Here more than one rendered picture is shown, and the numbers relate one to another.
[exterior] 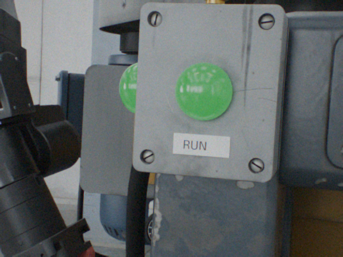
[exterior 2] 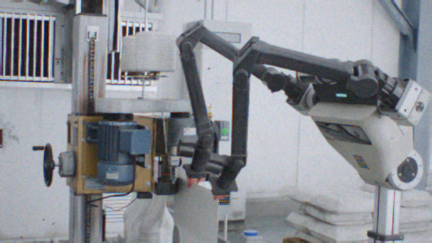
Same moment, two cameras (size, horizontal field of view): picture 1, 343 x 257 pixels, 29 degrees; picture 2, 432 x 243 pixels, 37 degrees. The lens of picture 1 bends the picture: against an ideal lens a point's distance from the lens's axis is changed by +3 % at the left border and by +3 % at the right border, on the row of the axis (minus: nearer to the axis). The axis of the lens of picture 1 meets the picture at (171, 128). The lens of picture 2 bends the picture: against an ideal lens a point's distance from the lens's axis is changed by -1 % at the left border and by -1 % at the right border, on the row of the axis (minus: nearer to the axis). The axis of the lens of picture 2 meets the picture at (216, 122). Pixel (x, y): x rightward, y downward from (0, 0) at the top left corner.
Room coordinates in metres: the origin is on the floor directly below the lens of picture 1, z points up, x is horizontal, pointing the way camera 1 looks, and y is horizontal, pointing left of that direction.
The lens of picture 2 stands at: (2.10, 2.25, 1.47)
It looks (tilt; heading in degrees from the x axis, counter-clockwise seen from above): 3 degrees down; 233
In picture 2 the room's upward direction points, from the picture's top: 2 degrees clockwise
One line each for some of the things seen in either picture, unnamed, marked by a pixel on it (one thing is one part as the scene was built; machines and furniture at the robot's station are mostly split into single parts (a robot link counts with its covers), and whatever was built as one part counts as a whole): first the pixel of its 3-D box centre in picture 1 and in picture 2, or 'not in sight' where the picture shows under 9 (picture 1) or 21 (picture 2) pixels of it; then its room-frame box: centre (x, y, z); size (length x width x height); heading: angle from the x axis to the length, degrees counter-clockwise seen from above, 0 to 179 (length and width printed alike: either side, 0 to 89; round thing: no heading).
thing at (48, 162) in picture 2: not in sight; (47, 164); (1.07, -0.25, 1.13); 0.18 x 0.11 x 0.18; 77
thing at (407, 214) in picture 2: not in sight; (407, 212); (-2.66, -1.20, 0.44); 0.68 x 0.44 x 0.15; 167
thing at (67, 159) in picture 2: not in sight; (66, 164); (1.00, -0.23, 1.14); 0.11 x 0.06 x 0.11; 77
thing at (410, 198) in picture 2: not in sight; (394, 194); (-2.73, -1.41, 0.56); 0.67 x 0.43 x 0.15; 77
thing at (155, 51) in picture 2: not in sight; (155, 52); (0.75, 0.04, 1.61); 0.17 x 0.17 x 0.17
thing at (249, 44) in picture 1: (211, 92); (221, 130); (0.36, -0.02, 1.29); 0.08 x 0.05 x 0.09; 77
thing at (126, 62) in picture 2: not in sight; (136, 54); (0.69, -0.21, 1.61); 0.15 x 0.14 x 0.17; 77
